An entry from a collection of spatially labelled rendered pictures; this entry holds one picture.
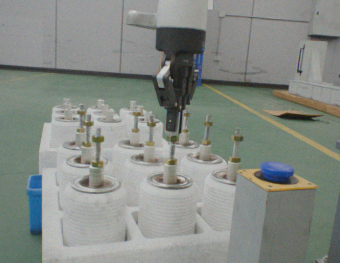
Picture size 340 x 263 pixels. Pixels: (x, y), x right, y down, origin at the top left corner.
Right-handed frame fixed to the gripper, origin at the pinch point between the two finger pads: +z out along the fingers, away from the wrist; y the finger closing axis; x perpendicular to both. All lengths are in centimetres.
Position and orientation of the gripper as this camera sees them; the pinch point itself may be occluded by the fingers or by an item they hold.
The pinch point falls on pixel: (174, 121)
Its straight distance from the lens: 57.0
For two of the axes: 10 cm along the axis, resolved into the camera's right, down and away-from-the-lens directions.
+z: -0.7, 9.8, 2.0
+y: 4.3, -1.5, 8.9
